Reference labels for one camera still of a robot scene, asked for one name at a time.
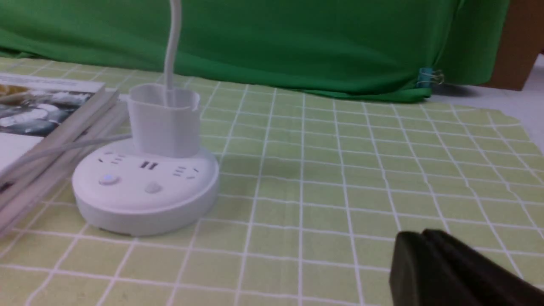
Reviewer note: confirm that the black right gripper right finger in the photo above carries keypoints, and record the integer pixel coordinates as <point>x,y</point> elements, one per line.
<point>489,282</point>

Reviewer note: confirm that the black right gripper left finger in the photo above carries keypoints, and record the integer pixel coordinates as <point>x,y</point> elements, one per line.
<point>419,275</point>

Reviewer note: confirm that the white desk lamp with base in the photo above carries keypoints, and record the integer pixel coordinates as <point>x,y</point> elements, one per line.
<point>161,178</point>

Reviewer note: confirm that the green checkered tablecloth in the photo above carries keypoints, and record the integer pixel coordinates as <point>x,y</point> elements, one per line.
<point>313,192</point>

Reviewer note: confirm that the blue binder clip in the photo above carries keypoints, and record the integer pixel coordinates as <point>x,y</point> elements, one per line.
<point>430,77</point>

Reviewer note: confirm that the green backdrop cloth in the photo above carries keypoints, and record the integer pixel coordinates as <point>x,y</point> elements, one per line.
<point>381,50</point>

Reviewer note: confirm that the bottom white book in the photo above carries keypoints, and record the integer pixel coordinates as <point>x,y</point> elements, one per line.
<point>24,202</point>

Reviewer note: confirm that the top book with car cover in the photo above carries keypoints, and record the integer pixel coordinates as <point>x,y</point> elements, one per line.
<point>42,113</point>

